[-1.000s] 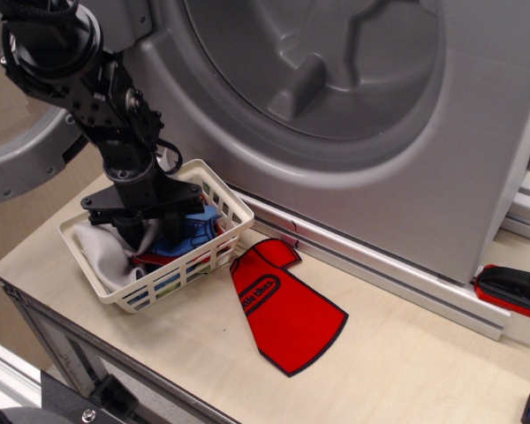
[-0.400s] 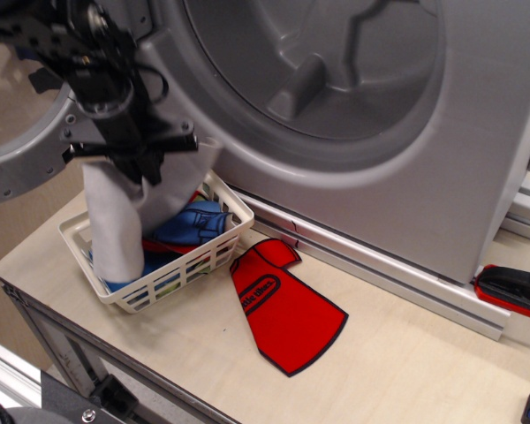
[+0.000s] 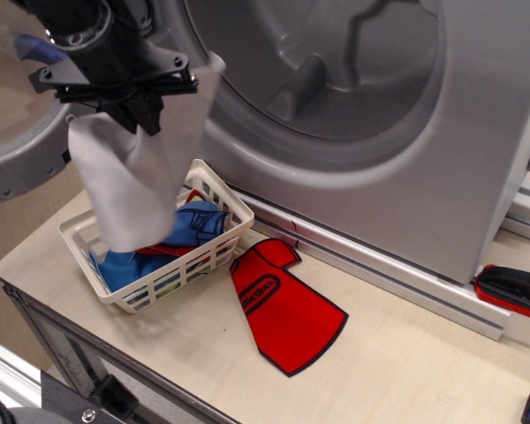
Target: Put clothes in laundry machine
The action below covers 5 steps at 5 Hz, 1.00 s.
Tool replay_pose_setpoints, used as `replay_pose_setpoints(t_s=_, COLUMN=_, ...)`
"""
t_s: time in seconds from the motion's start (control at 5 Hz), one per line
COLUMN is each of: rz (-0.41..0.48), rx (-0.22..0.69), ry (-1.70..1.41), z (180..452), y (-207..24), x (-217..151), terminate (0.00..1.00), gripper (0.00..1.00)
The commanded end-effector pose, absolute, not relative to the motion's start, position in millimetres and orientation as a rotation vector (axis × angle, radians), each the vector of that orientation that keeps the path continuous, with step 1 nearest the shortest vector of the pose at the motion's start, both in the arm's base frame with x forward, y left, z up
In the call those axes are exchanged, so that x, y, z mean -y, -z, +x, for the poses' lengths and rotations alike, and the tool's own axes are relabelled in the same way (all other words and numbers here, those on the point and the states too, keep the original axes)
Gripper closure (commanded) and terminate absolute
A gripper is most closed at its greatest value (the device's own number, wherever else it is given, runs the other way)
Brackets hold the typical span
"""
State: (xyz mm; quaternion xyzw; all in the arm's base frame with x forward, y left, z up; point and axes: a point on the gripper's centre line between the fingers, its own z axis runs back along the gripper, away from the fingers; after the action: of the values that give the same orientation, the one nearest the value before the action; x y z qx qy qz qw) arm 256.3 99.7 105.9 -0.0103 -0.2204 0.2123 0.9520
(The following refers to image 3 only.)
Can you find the plain blue cloth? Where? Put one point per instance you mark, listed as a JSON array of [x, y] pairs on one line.
[[117, 270]]

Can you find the aluminium rail under washer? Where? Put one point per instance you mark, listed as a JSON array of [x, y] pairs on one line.
[[451, 300]]

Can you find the grey round washer door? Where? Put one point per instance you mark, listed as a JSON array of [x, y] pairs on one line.
[[33, 125]]

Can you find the red cloth in basket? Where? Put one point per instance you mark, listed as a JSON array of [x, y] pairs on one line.
[[165, 249]]

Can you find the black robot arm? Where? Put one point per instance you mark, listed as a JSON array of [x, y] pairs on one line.
[[93, 13]]

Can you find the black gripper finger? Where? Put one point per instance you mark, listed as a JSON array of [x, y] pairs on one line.
[[120, 114], [148, 109]]

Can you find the white plastic laundry basket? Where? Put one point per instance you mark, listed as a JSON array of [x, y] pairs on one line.
[[82, 235]]

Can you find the grey toy washing machine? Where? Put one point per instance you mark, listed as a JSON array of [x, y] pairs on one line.
[[403, 125]]

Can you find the red shirt cloth cutout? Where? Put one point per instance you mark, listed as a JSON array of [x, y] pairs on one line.
[[293, 325]]

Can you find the aluminium table frame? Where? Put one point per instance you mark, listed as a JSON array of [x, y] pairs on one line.
[[81, 358]]

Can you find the grey cloth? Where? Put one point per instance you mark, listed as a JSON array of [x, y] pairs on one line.
[[133, 178]]

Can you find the black metal bracket with bolt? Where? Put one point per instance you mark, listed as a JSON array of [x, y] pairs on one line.
[[110, 401]]

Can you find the red and black clamp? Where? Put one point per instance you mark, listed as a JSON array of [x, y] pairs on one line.
[[504, 287]]

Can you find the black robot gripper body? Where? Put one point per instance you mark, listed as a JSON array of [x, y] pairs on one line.
[[111, 64]]

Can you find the blue jeans cloth piece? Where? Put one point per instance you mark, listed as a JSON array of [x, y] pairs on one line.
[[197, 222]]

